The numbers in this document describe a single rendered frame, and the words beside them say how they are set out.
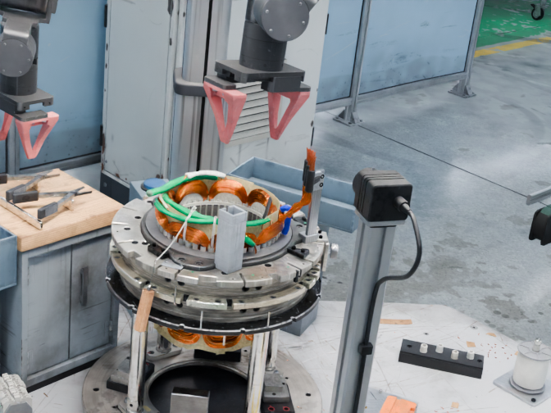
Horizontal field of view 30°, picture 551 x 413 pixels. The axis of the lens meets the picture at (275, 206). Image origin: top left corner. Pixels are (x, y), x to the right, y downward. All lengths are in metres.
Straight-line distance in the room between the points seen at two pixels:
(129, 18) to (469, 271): 1.61
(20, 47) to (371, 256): 0.69
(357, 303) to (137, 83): 2.96
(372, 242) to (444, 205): 3.56
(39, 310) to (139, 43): 2.34
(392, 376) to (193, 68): 0.67
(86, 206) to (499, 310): 2.36
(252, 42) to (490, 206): 3.44
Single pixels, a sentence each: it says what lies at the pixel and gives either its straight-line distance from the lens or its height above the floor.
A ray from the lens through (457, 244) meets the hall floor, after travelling 4.23.
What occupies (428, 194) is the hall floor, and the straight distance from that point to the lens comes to 4.66.
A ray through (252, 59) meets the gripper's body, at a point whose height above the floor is 1.41.
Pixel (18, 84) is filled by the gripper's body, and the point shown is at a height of 1.26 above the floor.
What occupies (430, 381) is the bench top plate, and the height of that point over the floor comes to 0.78.
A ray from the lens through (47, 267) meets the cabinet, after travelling 1.64.
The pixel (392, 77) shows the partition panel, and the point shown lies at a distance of 5.61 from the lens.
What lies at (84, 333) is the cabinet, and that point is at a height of 0.85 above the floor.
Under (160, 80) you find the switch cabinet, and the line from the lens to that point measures 3.83.
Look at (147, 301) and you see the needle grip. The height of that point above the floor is 1.05.
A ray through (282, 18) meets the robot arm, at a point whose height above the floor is 1.48.
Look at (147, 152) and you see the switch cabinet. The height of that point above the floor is 0.29.
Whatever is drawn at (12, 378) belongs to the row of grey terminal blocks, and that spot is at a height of 0.82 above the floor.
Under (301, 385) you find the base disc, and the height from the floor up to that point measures 0.80.
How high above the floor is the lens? 1.77
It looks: 24 degrees down
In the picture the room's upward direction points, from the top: 7 degrees clockwise
